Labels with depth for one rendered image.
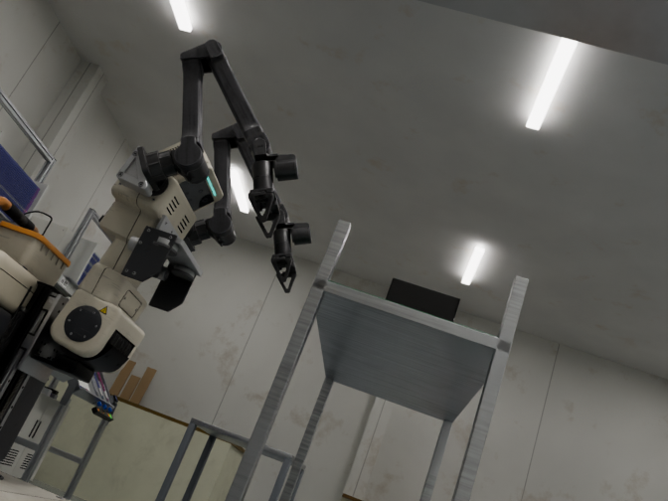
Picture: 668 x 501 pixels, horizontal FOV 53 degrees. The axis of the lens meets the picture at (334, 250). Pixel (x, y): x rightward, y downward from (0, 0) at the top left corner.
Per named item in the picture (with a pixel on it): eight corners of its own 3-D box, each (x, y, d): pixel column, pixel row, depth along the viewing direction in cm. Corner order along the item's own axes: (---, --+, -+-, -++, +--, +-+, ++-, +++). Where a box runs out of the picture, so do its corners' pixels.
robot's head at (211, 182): (149, 150, 207) (194, 130, 209) (168, 184, 226) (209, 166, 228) (166, 186, 202) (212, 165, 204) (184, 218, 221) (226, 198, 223)
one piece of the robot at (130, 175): (114, 175, 187) (137, 144, 191) (120, 184, 192) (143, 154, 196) (143, 189, 185) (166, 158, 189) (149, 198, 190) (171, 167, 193)
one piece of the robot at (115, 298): (-10, 319, 177) (124, 143, 198) (53, 357, 212) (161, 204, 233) (68, 364, 171) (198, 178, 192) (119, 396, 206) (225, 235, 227)
